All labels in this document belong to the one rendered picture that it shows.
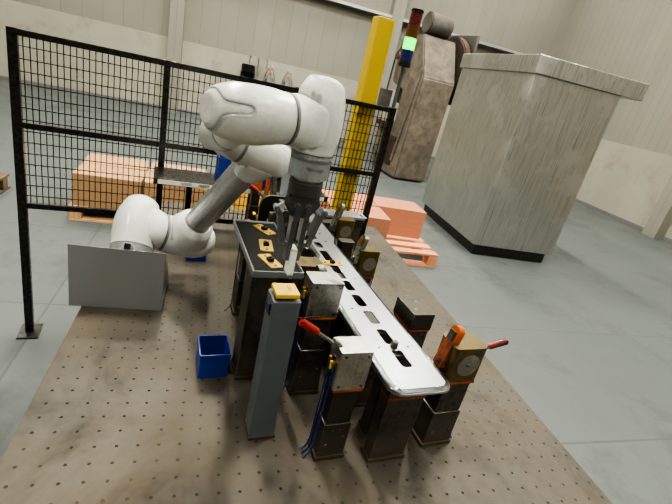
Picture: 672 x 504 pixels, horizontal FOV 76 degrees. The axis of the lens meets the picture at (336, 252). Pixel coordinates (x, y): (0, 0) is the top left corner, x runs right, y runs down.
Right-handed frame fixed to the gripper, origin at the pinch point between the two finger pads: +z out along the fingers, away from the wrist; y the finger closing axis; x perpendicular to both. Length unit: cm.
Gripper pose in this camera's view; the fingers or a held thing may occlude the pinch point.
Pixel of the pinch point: (290, 259)
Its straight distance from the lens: 104.1
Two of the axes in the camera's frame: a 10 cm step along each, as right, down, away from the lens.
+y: 9.2, 0.6, 3.9
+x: -3.3, -4.3, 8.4
